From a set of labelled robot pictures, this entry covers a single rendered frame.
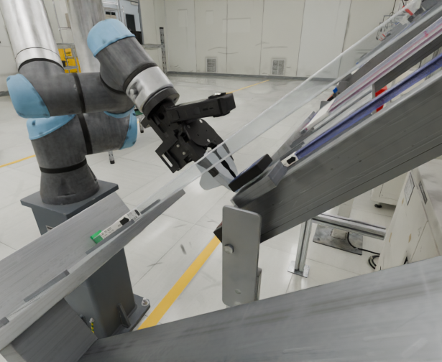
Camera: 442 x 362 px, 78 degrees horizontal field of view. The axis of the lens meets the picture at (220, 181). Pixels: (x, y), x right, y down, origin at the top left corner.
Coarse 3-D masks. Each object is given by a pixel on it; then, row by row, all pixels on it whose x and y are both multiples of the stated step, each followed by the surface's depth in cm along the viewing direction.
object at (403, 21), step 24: (432, 0) 12; (384, 24) 13; (408, 24) 13; (360, 48) 14; (384, 48) 13; (336, 72) 15; (288, 96) 16; (312, 96) 16; (264, 120) 17; (240, 144) 19; (192, 168) 21; (168, 192) 23; (96, 240) 31
